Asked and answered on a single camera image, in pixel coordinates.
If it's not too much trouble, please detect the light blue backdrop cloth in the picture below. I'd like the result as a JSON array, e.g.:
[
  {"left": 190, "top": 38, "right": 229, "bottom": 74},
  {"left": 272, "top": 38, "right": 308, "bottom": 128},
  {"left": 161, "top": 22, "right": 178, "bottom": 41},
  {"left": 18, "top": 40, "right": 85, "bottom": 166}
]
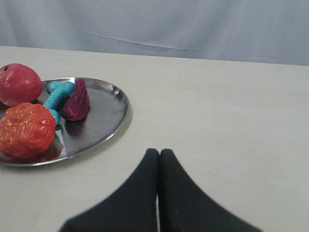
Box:
[{"left": 0, "top": 0, "right": 309, "bottom": 65}]

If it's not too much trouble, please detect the teal toy bone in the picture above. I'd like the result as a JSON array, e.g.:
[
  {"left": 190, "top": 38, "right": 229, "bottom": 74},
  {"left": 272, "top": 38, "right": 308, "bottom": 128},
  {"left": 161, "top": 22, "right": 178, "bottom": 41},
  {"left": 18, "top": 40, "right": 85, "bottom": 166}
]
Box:
[{"left": 43, "top": 81, "right": 74, "bottom": 125}]

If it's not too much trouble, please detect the red toy apple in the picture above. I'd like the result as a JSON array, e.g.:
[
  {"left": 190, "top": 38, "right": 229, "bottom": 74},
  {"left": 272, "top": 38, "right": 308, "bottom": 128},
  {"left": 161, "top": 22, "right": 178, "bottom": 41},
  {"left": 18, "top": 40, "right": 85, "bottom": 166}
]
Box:
[{"left": 0, "top": 63, "right": 42, "bottom": 107}]

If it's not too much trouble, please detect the orange toy pumpkin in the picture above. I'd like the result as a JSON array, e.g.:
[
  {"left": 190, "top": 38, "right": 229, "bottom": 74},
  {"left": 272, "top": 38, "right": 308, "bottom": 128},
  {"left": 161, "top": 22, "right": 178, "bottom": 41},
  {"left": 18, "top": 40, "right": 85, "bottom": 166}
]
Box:
[{"left": 0, "top": 102, "right": 56, "bottom": 159}]

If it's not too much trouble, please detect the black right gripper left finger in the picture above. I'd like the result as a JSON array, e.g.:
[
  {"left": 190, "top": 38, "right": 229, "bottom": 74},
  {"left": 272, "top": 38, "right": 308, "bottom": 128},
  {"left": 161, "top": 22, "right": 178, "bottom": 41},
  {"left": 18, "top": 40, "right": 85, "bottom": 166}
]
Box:
[{"left": 60, "top": 148, "right": 159, "bottom": 232}]

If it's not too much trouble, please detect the purple toy sweet potato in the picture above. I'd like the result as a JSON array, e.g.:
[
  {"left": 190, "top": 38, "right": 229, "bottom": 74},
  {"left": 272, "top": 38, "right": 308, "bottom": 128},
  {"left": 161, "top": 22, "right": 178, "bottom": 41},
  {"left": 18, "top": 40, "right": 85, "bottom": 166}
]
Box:
[{"left": 62, "top": 79, "right": 90, "bottom": 121}]

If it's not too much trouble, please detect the round steel plate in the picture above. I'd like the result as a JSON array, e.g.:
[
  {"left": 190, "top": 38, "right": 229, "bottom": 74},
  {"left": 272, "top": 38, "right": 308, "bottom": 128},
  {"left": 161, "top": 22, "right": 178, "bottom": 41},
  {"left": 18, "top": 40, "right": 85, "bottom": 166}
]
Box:
[{"left": 0, "top": 77, "right": 130, "bottom": 167}]

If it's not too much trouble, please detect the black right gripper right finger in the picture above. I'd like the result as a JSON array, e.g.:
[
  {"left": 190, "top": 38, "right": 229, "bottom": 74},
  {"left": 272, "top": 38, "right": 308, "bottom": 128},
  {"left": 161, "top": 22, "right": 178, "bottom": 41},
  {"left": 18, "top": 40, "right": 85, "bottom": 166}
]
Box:
[{"left": 159, "top": 149, "right": 260, "bottom": 232}]

